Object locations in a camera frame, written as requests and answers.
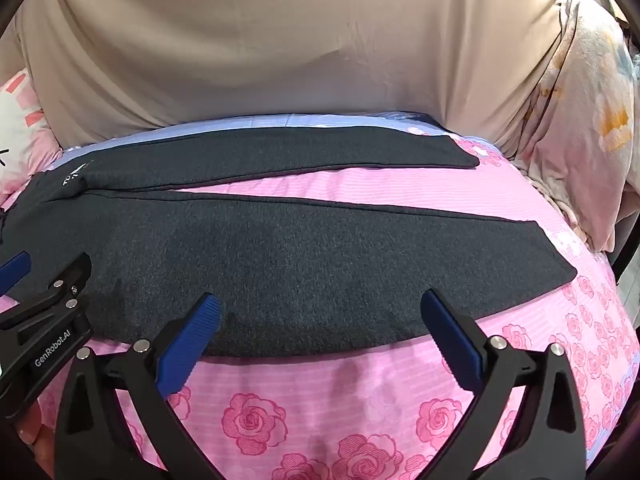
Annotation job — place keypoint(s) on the beige headboard cover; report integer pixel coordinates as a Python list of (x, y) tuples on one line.
[(300, 35)]

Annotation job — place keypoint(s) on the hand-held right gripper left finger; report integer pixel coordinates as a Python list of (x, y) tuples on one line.
[(190, 340)]

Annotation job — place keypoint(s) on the dark grey pants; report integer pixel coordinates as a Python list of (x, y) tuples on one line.
[(300, 260)]

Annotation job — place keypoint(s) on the pale floral blanket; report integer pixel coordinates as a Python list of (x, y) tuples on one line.
[(590, 110)]

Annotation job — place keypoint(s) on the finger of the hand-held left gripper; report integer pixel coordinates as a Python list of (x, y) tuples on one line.
[(65, 275), (12, 270)]

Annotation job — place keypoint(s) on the white cartoon face pillow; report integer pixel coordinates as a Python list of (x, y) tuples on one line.
[(20, 125)]

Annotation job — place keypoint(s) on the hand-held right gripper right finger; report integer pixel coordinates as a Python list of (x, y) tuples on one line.
[(450, 345)]

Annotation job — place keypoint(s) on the pink rose bed sheet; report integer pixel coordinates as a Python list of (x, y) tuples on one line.
[(325, 410)]

